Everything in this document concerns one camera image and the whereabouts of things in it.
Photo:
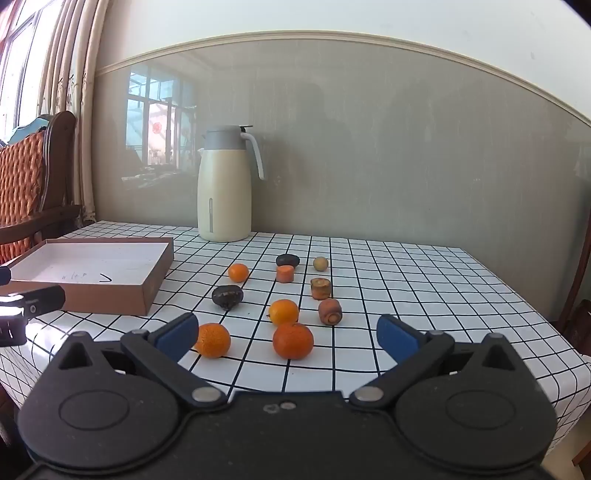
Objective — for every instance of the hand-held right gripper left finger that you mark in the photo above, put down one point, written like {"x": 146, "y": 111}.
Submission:
{"x": 178, "y": 337}

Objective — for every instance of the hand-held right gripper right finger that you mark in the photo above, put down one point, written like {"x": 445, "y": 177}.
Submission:
{"x": 396, "y": 336}

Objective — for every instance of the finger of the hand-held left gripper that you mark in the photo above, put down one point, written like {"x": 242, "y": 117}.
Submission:
{"x": 4, "y": 275}
{"x": 41, "y": 299}

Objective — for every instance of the large mandarin orange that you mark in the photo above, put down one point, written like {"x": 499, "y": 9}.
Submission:
{"x": 216, "y": 341}
{"x": 292, "y": 340}

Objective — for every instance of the brown cardboard box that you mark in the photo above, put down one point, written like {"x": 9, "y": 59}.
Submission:
{"x": 92, "y": 263}

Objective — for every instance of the large dark wrinkled fruit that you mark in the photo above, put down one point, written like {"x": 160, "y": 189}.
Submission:
{"x": 227, "y": 296}

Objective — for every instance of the brownish carrot piece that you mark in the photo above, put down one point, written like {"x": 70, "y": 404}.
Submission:
{"x": 329, "y": 311}

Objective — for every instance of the small mandarin orange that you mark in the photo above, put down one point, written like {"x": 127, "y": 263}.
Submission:
{"x": 238, "y": 272}

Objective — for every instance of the small pale yellow fruit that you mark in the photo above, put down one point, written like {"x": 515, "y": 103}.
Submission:
{"x": 320, "y": 263}

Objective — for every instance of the yellowish mandarin orange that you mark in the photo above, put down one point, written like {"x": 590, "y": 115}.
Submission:
{"x": 283, "y": 312}

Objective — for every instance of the bright orange carrot piece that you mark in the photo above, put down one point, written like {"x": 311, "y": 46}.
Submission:
{"x": 285, "y": 274}

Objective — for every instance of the white checkered tablecloth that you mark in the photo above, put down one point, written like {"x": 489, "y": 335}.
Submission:
{"x": 415, "y": 286}

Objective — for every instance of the orange woven sofa cushion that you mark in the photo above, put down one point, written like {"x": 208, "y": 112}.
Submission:
{"x": 21, "y": 175}

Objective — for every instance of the cream thermos jug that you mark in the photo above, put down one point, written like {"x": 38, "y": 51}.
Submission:
{"x": 224, "y": 194}

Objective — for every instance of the dark wooden sofa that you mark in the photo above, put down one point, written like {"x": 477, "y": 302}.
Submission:
{"x": 60, "y": 134}

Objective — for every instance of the dark wooden chair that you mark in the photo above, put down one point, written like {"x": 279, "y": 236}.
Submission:
{"x": 579, "y": 318}

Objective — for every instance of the beige embroidered curtain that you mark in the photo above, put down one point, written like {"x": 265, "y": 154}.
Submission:
{"x": 78, "y": 92}

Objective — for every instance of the window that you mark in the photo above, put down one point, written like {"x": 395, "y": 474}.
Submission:
{"x": 18, "y": 69}

